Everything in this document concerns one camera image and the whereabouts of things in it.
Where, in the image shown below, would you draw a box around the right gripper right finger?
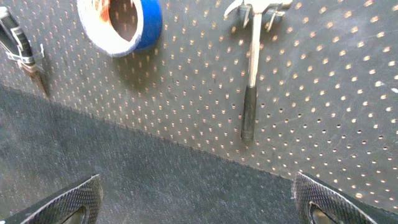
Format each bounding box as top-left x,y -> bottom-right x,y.
291,171 -> 398,224

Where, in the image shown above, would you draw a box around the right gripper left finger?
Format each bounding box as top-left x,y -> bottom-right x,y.
0,174 -> 104,224

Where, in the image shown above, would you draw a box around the metal hook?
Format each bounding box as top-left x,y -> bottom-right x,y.
266,8 -> 286,33

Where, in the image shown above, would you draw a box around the roll of blue tape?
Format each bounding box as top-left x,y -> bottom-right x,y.
76,0 -> 164,58

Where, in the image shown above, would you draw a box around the black and white pliers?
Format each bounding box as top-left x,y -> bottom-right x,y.
0,6 -> 50,99

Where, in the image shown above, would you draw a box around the black pegboard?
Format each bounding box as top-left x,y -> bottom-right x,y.
0,0 -> 398,215

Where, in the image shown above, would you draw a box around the hammer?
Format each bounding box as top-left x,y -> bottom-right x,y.
223,0 -> 294,143

